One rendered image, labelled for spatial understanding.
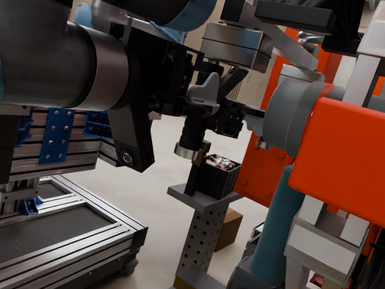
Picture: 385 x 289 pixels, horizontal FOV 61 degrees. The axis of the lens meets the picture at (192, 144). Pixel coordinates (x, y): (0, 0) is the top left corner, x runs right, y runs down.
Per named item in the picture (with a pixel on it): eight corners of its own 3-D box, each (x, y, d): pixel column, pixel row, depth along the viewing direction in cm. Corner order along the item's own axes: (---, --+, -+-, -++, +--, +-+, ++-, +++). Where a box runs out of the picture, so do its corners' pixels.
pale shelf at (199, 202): (203, 214, 113) (205, 206, 113) (165, 193, 122) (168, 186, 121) (251, 194, 149) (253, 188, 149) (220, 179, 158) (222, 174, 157)
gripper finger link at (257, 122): (275, 140, 78) (239, 129, 77) (283, 116, 77) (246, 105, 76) (279, 143, 75) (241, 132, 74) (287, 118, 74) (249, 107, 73)
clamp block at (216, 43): (252, 69, 43) (265, 28, 42) (196, 55, 47) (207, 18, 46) (266, 75, 47) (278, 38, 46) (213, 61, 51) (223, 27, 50)
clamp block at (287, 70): (313, 94, 71) (322, 70, 70) (275, 84, 76) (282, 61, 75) (318, 97, 75) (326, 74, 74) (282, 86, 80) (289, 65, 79)
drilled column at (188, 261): (192, 288, 140) (220, 200, 131) (175, 275, 145) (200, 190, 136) (204, 279, 149) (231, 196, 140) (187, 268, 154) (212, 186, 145)
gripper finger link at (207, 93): (242, 80, 47) (202, 67, 40) (230, 119, 48) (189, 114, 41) (226, 75, 49) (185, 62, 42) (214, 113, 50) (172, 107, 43)
